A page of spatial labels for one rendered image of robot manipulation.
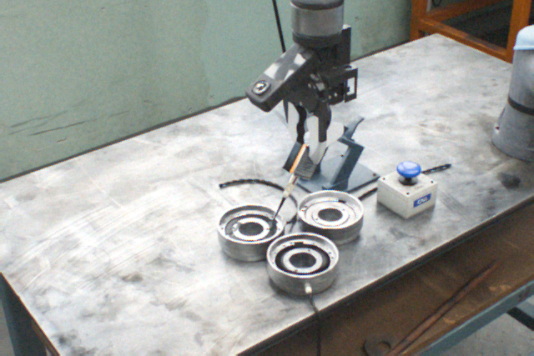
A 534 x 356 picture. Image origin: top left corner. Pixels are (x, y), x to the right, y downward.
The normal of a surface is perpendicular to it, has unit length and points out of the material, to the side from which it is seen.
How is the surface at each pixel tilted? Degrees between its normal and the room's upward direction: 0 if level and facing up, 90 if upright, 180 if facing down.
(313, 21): 90
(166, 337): 0
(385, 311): 0
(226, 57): 90
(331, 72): 0
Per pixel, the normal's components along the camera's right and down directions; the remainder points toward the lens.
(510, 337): -0.02, -0.85
